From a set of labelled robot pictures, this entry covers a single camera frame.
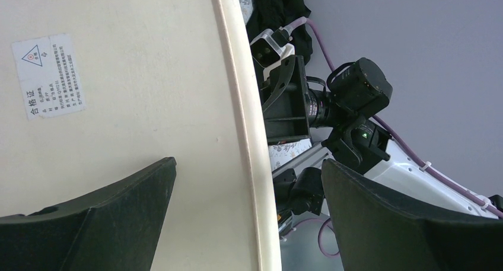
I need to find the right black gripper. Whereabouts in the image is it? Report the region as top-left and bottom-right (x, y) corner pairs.
(257, 55), (336, 145)

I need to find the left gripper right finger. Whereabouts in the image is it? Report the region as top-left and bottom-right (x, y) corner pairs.
(321, 159), (502, 270)

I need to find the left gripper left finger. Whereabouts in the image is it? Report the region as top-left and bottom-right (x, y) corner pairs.
(1, 157), (176, 270)

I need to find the cream perforated plastic basket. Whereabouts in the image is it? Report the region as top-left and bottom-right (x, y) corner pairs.
(1, 0), (282, 270)

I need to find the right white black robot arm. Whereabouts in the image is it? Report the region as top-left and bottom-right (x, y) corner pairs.
(257, 55), (502, 219)

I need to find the floral patterned table mat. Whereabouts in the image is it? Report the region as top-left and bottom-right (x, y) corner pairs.
(239, 0), (312, 171)

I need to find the black crumpled cloth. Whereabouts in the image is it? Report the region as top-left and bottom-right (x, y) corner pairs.
(246, 0), (311, 41)

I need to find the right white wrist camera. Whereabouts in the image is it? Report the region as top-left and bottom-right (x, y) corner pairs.
(250, 27), (295, 83)

